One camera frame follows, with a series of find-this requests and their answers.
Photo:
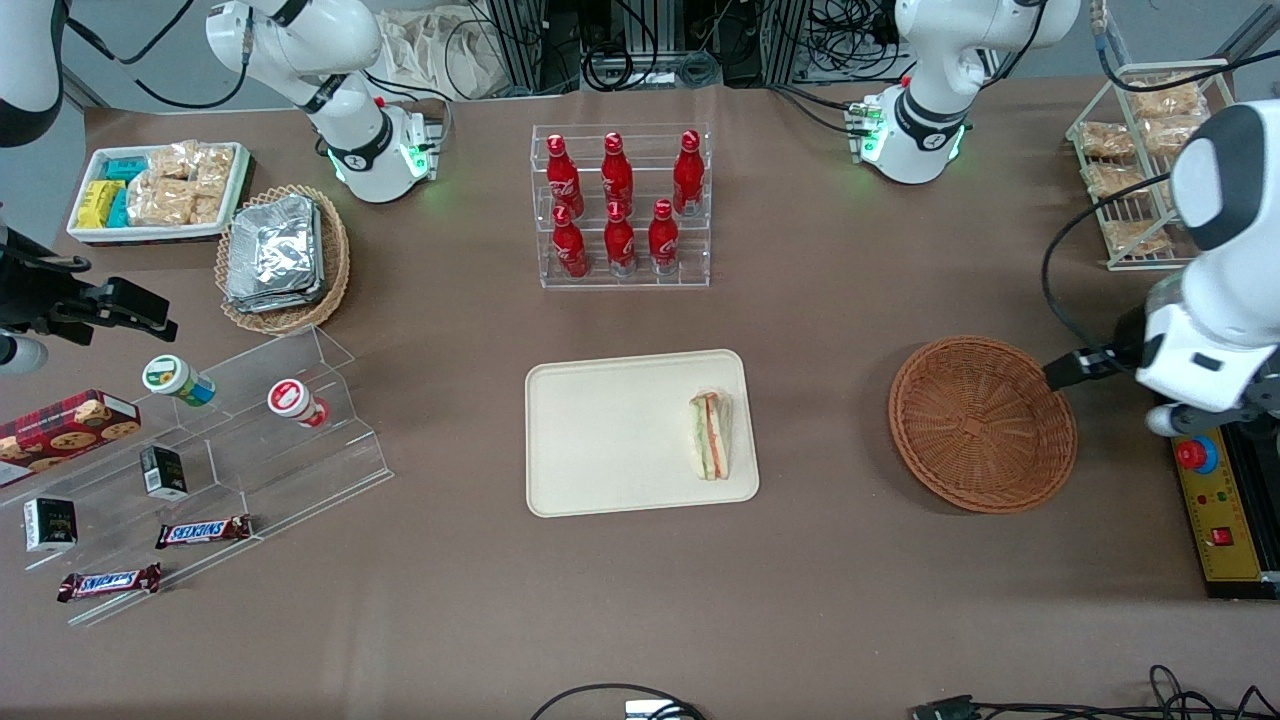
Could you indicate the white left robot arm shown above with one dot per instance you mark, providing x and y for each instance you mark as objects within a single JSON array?
[{"x": 930, "y": 60}]

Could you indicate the clear bag of crackers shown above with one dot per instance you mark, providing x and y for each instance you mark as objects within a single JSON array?
[
  {"x": 207, "y": 202},
  {"x": 215, "y": 165},
  {"x": 173, "y": 160},
  {"x": 160, "y": 202}
]

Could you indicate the cream plastic tray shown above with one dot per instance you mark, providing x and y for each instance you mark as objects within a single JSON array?
[{"x": 610, "y": 432}]

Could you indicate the red lid cup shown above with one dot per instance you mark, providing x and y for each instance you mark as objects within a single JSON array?
[{"x": 292, "y": 400}]

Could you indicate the triangle sandwich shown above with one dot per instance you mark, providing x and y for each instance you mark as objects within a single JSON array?
[{"x": 710, "y": 435}]

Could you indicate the black metal rail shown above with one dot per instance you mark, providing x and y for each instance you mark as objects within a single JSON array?
[{"x": 1262, "y": 500}]

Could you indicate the light wicker basket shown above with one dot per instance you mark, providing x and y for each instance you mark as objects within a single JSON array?
[{"x": 335, "y": 270}]

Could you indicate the aluminium frame post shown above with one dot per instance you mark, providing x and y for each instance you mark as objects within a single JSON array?
[
  {"x": 515, "y": 45},
  {"x": 785, "y": 40}
]

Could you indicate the white cloth bag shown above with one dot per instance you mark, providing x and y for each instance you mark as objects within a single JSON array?
[{"x": 430, "y": 50}]

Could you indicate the bagged fried snack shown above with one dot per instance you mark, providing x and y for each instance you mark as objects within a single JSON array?
[
  {"x": 1135, "y": 238},
  {"x": 1115, "y": 180},
  {"x": 1165, "y": 134},
  {"x": 1165, "y": 98},
  {"x": 1105, "y": 140}
]

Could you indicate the clear acrylic bottle rack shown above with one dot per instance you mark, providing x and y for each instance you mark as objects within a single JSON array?
[{"x": 620, "y": 282}]

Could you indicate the yellow snack pack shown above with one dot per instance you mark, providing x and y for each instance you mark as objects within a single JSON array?
[{"x": 98, "y": 204}]

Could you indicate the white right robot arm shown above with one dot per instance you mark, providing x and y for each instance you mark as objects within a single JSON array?
[{"x": 340, "y": 70}]

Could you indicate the teal snack pack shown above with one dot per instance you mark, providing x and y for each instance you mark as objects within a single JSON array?
[
  {"x": 119, "y": 208},
  {"x": 125, "y": 169}
]

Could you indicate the yellow emergency stop box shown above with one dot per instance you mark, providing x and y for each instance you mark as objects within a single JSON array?
[{"x": 1225, "y": 500}]

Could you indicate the red plaid cookie box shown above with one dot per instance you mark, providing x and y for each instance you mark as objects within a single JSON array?
[{"x": 60, "y": 430}]

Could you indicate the red cola bottle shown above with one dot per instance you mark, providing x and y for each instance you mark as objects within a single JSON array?
[
  {"x": 620, "y": 245},
  {"x": 663, "y": 240},
  {"x": 563, "y": 180},
  {"x": 570, "y": 248},
  {"x": 617, "y": 175},
  {"x": 688, "y": 175}
]

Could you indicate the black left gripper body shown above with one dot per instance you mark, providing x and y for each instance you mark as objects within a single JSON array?
[{"x": 1124, "y": 342}]

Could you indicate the silver foil packet stack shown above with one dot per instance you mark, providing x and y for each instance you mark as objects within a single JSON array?
[{"x": 275, "y": 255}]

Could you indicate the small black box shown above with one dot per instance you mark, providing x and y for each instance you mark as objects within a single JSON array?
[
  {"x": 50, "y": 525},
  {"x": 163, "y": 473}
]

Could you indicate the small white device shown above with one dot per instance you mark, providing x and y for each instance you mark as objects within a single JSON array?
[{"x": 650, "y": 710}]

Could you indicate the clear acrylic step shelf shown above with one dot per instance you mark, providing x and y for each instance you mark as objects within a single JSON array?
[{"x": 300, "y": 480}]

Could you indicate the green lid cup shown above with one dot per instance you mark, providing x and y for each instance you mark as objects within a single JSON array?
[{"x": 170, "y": 378}]

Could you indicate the Snickers chocolate bar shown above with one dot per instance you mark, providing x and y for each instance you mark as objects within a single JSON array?
[
  {"x": 203, "y": 531},
  {"x": 108, "y": 582}
]

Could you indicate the brown wicker basket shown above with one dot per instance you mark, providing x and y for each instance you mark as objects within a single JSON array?
[{"x": 980, "y": 425}]

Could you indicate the white rectangular snack tray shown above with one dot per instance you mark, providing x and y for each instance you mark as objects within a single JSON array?
[{"x": 85, "y": 232}]

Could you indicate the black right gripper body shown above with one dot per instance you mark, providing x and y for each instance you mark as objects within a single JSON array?
[{"x": 30, "y": 292}]

